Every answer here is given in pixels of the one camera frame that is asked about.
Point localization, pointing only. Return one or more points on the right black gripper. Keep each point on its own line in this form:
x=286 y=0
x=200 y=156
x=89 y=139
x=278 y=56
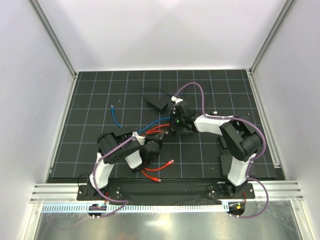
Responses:
x=174 y=114

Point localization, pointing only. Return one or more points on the aluminium frame post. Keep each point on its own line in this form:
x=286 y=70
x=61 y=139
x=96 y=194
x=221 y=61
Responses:
x=52 y=35
x=284 y=12

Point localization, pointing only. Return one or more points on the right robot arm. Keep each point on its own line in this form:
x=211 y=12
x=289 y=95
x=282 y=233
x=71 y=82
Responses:
x=244 y=141

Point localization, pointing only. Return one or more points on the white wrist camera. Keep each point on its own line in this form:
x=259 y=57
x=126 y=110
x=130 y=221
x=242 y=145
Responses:
x=139 y=138
x=175 y=100

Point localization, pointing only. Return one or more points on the black flat block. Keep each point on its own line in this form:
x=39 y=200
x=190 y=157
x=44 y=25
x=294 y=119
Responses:
x=226 y=162

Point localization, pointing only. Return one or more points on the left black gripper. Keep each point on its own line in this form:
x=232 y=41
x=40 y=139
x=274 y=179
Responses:
x=157 y=137

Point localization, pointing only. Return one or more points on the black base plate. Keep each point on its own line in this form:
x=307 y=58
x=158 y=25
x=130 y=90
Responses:
x=176 y=189

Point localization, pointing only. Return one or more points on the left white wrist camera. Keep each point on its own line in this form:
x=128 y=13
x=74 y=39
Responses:
x=139 y=138

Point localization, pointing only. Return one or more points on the left aluminium frame post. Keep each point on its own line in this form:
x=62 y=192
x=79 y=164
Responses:
x=52 y=35

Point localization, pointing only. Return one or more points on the black power adapter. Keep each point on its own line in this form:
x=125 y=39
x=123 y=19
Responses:
x=156 y=103

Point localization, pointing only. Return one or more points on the right aluminium frame post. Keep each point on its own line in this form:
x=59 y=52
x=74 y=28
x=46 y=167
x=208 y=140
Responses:
x=284 y=12

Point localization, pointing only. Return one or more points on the black network switch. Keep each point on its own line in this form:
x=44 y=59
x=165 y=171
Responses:
x=176 y=125

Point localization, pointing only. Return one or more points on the white slotted cable duct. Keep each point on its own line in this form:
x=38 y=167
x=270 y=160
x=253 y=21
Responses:
x=91 y=208

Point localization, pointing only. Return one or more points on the aluminium front rail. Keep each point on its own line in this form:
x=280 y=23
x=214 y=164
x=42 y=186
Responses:
x=277 y=190

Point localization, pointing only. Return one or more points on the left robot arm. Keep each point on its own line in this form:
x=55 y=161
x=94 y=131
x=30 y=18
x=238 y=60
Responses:
x=138 y=151

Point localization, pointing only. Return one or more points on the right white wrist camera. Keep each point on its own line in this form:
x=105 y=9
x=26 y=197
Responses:
x=175 y=100

